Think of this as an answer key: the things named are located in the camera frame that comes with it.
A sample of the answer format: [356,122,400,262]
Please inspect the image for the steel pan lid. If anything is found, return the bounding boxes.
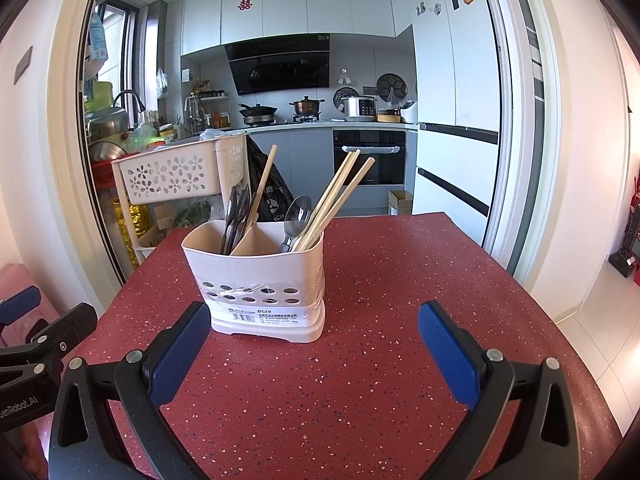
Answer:
[89,140,128,163]

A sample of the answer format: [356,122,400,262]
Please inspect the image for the black range hood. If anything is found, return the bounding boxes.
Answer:
[225,34,331,96]

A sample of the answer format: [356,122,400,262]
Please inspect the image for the white plastic utensil holder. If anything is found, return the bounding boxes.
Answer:
[181,219,326,345]

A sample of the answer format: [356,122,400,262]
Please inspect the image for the large steel pot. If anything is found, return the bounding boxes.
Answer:
[86,106,132,141]

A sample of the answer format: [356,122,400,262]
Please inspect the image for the gas stove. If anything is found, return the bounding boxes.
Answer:
[242,114,321,127]

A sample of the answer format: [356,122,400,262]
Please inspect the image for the white sliding door frame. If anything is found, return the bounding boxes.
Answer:
[47,0,566,291]

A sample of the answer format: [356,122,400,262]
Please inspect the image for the black printed bag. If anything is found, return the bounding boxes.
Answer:
[245,135,295,223]

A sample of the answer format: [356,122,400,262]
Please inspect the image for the large round dark wall trivet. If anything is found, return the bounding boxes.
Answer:
[376,72,408,101]

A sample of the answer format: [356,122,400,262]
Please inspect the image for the steel cooking pot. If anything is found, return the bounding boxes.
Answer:
[289,96,326,116]

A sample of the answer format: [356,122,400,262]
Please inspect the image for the black and red box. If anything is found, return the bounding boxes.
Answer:
[608,247,640,281]

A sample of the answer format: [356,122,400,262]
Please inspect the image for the cardboard box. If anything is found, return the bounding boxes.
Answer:
[388,190,414,217]

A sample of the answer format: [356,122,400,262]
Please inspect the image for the white flower-pattern storage cart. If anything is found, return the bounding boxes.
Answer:
[110,135,251,263]

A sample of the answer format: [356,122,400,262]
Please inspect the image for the black handled metal spoon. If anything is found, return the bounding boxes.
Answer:
[220,195,236,256]
[235,184,252,241]
[280,194,313,253]
[227,187,246,256]

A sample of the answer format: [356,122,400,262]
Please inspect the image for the white upper kitchen cabinets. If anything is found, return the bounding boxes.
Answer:
[181,0,416,56]

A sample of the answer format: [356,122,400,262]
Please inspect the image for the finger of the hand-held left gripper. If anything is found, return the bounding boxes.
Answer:
[0,302,99,382]
[0,285,42,326]

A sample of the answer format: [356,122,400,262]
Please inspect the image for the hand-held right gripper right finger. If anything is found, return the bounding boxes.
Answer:
[417,301,581,480]

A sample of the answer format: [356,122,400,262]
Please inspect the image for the golden foil sheet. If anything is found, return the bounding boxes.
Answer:
[112,197,151,268]

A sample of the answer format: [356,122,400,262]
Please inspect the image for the red fire extinguisher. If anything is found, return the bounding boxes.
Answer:
[627,175,640,241]

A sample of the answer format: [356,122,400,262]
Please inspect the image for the plastic bag of vegetables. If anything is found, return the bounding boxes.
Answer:
[172,195,226,231]

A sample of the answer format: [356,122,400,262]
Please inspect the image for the spice rack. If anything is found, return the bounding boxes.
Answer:
[185,91,232,133]

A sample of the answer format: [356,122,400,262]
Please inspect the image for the grey wall switch panel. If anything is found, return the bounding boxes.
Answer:
[13,45,34,85]

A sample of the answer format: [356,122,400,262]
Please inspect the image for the kitchen faucet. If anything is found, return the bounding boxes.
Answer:
[112,89,147,113]

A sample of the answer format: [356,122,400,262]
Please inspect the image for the grey kitchen counter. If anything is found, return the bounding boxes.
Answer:
[247,122,418,216]

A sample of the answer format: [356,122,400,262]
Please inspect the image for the blue and white package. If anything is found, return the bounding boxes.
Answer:
[87,10,108,78]

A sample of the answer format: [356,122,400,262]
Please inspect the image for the red plastic basket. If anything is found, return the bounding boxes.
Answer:
[91,160,117,191]

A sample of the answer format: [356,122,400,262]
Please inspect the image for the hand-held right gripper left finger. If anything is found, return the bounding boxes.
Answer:
[47,301,212,480]

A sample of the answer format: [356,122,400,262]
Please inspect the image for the silver rice cooker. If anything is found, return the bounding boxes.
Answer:
[342,95,377,122]

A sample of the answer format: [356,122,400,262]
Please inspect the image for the white refrigerator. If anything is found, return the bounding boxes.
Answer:
[412,0,501,233]

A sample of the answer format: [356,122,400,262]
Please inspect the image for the black built-in oven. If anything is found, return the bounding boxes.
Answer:
[332,130,407,186]

